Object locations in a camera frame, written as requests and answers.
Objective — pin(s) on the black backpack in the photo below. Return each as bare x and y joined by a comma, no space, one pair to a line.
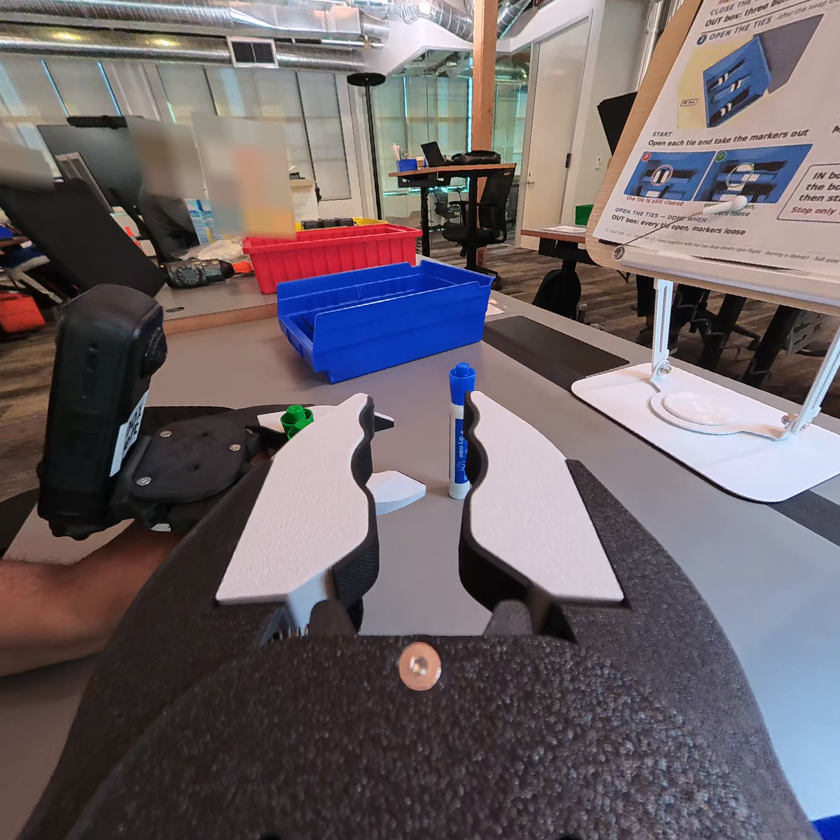
556,292

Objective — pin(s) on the person's left forearm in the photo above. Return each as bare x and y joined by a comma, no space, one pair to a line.
65,604

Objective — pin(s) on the instruction sheet board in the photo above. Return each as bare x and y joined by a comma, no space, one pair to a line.
735,131

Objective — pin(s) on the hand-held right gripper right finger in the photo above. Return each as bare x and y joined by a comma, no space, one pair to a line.
538,518

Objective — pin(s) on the wooden pillar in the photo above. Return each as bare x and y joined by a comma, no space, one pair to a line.
484,79

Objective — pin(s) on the black background office chair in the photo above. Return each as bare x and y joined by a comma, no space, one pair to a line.
482,210

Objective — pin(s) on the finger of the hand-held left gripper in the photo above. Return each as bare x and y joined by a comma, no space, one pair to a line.
268,416
397,492

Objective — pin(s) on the red plastic bin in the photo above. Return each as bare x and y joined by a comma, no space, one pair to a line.
328,256

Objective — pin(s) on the wooden background desk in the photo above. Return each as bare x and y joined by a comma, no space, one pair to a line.
558,236

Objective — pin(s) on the blue dry erase marker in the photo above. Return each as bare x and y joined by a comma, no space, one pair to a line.
459,446

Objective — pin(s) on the black floor lamp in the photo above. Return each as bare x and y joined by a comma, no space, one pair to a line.
369,131

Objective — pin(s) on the wooden standing desk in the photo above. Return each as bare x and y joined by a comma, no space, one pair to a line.
453,174

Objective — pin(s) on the blue plastic bin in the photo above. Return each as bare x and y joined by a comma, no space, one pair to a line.
387,321

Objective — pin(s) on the white metal stand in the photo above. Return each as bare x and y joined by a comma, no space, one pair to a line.
709,433

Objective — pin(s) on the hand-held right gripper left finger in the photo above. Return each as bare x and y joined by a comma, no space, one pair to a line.
308,518

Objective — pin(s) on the black flat panel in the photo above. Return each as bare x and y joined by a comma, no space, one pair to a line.
79,236

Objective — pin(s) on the green plastic bin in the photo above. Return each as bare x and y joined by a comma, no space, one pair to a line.
583,215

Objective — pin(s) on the orange bag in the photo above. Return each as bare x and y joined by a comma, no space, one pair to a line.
19,313

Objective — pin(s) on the yellow plastic bin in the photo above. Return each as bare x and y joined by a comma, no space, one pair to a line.
371,222

